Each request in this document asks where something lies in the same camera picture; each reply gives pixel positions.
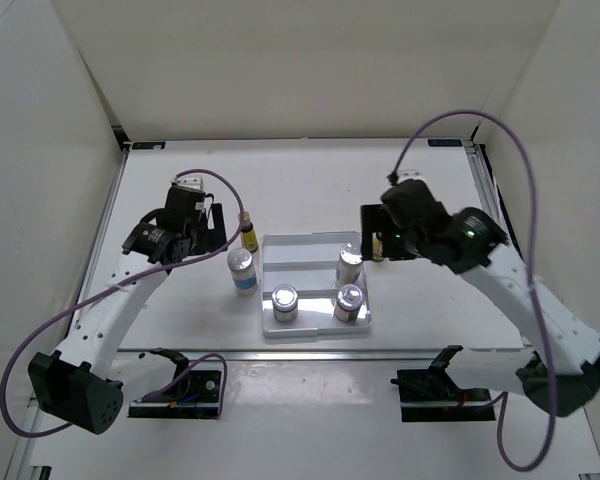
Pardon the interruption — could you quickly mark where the small yellow-label bottle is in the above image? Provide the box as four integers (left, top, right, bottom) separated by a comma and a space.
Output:
240, 211, 259, 253
372, 232, 384, 262

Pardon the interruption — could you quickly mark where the tall silver-lid jar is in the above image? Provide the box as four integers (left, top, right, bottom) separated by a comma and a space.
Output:
335, 243, 363, 287
227, 248, 258, 296

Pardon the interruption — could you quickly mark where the short white-lid spice jar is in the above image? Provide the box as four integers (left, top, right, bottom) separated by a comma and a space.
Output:
271, 284, 299, 323
334, 284, 364, 322

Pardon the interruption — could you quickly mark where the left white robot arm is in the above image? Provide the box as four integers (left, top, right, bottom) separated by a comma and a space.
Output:
28, 181, 226, 434

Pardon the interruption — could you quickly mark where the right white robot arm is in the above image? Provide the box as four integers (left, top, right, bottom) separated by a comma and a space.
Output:
360, 179, 600, 417

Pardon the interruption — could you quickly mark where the right blue corner label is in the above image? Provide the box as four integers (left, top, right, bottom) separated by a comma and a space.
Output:
427, 139, 463, 148

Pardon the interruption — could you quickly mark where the blue corner label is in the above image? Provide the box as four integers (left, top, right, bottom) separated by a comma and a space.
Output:
427, 139, 463, 148
131, 142, 166, 150

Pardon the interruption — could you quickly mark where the white tiered organizer tray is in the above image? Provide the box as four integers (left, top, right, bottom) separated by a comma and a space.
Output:
260, 231, 371, 339

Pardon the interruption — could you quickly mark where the left blue corner label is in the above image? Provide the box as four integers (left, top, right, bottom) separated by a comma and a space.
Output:
131, 142, 166, 150

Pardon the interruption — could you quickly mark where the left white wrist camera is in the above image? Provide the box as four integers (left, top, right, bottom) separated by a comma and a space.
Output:
172, 174, 204, 191

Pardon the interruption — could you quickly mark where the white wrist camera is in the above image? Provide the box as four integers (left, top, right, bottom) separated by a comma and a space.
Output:
172, 174, 204, 191
397, 170, 426, 184

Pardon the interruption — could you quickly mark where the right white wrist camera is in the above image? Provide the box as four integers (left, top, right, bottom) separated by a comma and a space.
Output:
397, 170, 426, 184

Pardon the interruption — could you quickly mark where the aluminium right rail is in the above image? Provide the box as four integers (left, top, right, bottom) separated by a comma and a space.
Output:
465, 142, 523, 258

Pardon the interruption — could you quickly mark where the aluminium rail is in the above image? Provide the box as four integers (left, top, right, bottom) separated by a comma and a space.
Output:
465, 142, 523, 258
109, 347, 531, 364

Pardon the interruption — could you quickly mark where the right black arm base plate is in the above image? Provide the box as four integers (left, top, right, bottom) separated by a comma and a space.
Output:
390, 369, 496, 423

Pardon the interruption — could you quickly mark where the aluminium front rail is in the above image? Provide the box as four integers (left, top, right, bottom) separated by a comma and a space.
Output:
109, 347, 531, 364

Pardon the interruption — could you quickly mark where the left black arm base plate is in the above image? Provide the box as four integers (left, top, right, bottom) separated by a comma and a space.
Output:
127, 360, 227, 420

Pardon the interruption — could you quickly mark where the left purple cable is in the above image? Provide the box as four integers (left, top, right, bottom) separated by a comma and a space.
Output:
0, 168, 246, 439

